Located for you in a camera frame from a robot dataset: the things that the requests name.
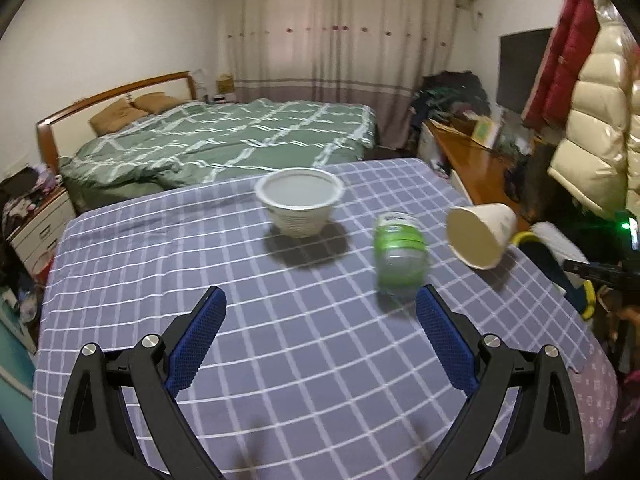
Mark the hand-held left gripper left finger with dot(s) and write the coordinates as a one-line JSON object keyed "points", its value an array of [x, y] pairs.
{"points": [[195, 340]]}

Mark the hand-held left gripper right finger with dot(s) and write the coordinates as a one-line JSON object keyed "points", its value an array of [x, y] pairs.
{"points": [[445, 340]]}

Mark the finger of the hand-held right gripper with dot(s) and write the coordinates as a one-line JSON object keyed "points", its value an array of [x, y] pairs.
{"points": [[595, 271]]}

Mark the yellow rimmed trash bin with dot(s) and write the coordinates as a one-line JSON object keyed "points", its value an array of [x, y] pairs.
{"points": [[552, 270]]}

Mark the green label plastic bottle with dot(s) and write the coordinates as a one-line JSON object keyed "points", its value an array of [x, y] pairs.
{"points": [[400, 250]]}

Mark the white paper cup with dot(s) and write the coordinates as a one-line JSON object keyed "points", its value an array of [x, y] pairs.
{"points": [[480, 237]]}

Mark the white plastic bowl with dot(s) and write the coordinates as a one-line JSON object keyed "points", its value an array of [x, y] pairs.
{"points": [[300, 210]]}

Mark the blue checked tablecloth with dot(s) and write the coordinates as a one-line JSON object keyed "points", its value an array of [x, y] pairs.
{"points": [[250, 310]]}

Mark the cream puffer jacket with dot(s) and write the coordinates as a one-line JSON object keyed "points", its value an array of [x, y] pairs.
{"points": [[600, 135]]}

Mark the pink patterned table cover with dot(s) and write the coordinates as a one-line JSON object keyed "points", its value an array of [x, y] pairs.
{"points": [[597, 400]]}

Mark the wooden desk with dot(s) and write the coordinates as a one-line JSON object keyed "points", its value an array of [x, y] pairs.
{"points": [[475, 170]]}

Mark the light green box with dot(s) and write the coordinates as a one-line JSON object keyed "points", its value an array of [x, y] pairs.
{"points": [[484, 131]]}

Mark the white bedside cabinet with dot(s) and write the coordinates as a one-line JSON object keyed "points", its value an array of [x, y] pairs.
{"points": [[42, 230]]}

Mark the green checked duvet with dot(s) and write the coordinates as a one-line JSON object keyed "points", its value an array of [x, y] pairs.
{"points": [[225, 145]]}

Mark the red coat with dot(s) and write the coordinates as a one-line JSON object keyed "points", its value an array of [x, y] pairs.
{"points": [[565, 60]]}

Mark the black television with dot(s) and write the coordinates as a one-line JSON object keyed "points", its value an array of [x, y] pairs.
{"points": [[520, 70]]}

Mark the pile of dark clothes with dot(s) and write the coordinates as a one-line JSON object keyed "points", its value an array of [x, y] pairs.
{"points": [[450, 95]]}

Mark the dark bag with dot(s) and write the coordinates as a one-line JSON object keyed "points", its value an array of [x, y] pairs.
{"points": [[20, 187]]}

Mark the large brown pillow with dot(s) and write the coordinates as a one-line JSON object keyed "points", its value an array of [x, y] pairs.
{"points": [[115, 117]]}

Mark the small brown pillow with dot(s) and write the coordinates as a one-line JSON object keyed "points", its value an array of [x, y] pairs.
{"points": [[160, 102]]}

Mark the wooden bed headboard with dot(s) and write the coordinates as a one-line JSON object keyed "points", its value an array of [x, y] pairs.
{"points": [[65, 120]]}

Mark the pink and white curtain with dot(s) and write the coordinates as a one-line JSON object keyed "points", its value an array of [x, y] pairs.
{"points": [[340, 35]]}

